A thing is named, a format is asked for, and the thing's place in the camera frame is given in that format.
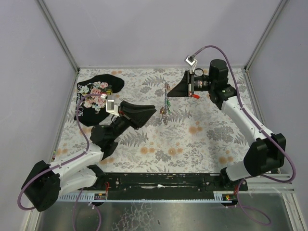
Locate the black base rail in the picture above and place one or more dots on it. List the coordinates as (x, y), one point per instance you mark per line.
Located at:
(174, 184)

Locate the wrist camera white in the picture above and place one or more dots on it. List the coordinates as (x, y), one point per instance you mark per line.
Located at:
(192, 62)
(110, 105)

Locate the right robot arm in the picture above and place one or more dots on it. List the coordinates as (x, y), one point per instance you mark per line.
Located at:
(265, 148)

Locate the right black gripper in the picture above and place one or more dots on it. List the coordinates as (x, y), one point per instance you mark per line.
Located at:
(189, 83)

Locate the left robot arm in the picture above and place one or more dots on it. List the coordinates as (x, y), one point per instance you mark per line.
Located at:
(47, 181)

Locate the black floral cloth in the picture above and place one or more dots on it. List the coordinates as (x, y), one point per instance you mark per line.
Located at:
(92, 110)

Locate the white cable duct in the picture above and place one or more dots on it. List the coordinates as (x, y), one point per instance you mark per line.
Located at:
(122, 197)

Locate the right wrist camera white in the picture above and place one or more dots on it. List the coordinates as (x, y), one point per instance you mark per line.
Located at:
(192, 62)

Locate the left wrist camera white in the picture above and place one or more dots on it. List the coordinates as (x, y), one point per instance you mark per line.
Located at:
(110, 105)

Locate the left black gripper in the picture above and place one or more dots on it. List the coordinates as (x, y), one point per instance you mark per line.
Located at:
(126, 115)

